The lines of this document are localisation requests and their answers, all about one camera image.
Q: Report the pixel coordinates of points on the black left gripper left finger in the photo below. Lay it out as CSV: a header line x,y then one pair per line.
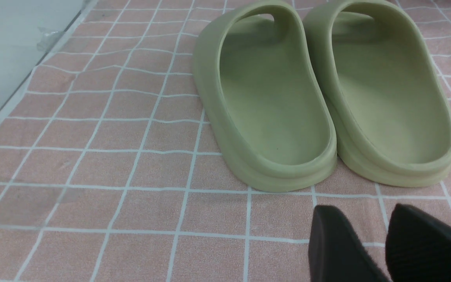
x,y
335,253

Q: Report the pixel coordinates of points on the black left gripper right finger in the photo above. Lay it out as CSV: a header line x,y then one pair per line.
x,y
418,246

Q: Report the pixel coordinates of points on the green right foam slipper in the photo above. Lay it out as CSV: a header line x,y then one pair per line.
x,y
391,116

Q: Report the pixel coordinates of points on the green foam slipper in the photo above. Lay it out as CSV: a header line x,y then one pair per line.
x,y
391,116
254,77

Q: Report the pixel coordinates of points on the green left foam slipper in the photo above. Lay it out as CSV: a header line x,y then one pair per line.
x,y
254,77

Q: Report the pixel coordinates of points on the pink checkered floor mat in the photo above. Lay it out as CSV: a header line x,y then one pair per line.
x,y
109,169

